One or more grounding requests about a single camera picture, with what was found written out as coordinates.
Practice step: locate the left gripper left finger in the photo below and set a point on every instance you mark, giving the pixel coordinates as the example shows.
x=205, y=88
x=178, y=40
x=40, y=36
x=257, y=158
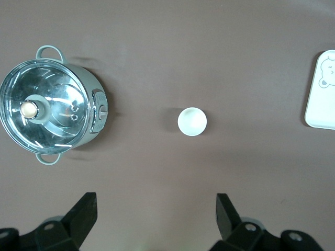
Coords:
x=76, y=222

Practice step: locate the glass pot lid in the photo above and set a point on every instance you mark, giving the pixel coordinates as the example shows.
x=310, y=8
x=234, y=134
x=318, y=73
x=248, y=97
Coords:
x=65, y=91

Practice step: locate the white IKEA cup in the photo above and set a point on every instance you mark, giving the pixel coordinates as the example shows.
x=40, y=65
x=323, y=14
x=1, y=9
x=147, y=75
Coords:
x=192, y=121

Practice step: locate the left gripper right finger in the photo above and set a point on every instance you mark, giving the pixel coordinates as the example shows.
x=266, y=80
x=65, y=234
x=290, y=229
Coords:
x=230, y=225

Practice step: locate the cream bear-print tray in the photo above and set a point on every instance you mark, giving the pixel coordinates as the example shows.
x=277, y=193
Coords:
x=322, y=109

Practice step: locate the grey electric cooking pot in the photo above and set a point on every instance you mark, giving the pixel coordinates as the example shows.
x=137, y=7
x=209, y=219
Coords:
x=87, y=78

